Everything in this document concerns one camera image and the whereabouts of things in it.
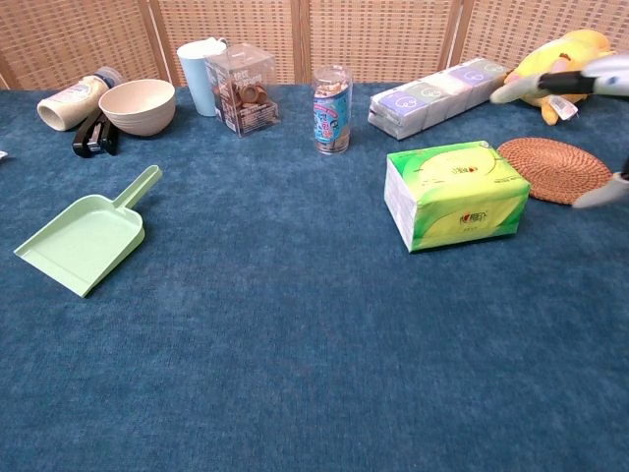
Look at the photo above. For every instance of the beige bowl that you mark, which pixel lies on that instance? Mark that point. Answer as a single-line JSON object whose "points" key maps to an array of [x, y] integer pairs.
{"points": [[140, 110]]}

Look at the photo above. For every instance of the blue tablecloth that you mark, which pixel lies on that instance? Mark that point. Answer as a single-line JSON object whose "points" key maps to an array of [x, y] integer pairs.
{"points": [[295, 319]]}

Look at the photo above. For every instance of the clear box of brown snacks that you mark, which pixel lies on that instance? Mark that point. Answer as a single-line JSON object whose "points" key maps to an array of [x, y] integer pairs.
{"points": [[245, 93]]}

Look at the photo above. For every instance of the green tissue pack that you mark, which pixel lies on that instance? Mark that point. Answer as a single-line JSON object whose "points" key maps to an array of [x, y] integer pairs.
{"points": [[452, 196]]}

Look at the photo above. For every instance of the light blue lidded cup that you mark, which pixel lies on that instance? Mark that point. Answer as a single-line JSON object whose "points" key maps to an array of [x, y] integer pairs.
{"points": [[196, 74]]}

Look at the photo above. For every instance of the yellow plush toy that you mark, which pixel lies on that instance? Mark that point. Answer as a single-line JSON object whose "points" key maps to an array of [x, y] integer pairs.
{"points": [[555, 59]]}

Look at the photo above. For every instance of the black stapler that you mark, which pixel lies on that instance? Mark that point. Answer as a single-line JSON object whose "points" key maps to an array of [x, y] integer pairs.
{"points": [[93, 137]]}

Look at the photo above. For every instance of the cream squeeze bottle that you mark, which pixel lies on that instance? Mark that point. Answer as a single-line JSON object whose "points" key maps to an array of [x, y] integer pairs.
{"points": [[69, 100]]}

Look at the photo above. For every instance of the woven rattan folding screen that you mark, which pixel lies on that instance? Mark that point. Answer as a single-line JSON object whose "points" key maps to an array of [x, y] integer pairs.
{"points": [[373, 34]]}

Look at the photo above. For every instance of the round woven rattan coaster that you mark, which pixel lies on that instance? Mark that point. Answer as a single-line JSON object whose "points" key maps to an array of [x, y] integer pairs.
{"points": [[550, 167]]}

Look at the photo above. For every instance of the light green dustpan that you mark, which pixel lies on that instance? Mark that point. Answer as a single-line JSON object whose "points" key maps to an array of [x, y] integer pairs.
{"points": [[83, 241]]}

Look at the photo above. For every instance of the long box of colored packets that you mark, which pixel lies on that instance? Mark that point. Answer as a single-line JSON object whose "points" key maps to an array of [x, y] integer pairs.
{"points": [[432, 103]]}

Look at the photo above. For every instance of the clear cylinder snack jar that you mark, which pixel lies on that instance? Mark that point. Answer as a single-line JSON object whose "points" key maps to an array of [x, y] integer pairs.
{"points": [[332, 113]]}

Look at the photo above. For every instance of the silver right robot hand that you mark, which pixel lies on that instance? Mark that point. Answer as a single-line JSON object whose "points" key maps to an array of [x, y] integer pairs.
{"points": [[602, 76]]}

